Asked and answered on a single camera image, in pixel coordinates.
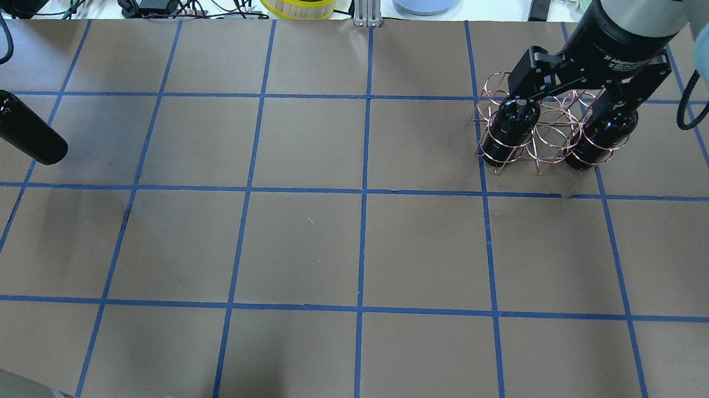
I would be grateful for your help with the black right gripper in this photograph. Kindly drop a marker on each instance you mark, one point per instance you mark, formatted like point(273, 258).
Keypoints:
point(616, 44)

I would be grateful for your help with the dark glass wine bottle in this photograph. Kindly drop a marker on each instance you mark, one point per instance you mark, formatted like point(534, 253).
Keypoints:
point(23, 129)

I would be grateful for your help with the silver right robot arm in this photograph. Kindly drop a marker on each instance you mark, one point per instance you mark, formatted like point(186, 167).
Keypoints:
point(655, 18)

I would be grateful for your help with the dark bottle in basket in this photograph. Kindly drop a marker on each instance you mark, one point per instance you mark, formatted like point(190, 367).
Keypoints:
point(510, 130)
point(603, 133)

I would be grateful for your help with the black power adapter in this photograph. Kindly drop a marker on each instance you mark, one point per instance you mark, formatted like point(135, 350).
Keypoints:
point(539, 10)

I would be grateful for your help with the copper wire wine basket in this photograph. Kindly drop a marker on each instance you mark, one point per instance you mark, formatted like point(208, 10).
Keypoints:
point(556, 132)

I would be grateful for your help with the aluminium frame post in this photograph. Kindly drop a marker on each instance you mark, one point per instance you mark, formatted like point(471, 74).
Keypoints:
point(367, 13)

